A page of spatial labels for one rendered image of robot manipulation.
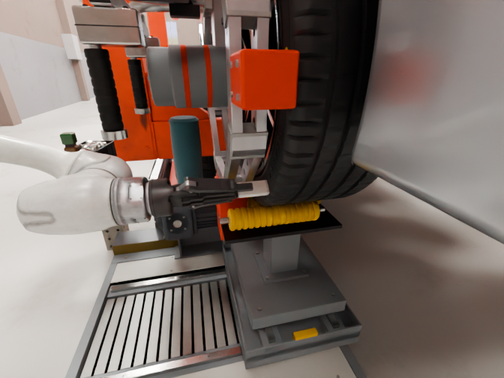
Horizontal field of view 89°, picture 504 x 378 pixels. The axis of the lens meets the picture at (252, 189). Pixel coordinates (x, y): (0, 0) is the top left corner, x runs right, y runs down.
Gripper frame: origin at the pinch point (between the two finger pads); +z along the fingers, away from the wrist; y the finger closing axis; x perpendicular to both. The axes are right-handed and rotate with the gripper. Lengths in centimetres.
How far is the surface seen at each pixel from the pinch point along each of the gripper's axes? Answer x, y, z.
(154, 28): 226, -138, -37
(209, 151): 39, -52, -4
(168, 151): 40, -51, -22
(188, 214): 11, -51, -16
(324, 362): -44, -35, 21
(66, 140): 40, -41, -56
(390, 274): -26, -64, 73
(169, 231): 6, -55, -23
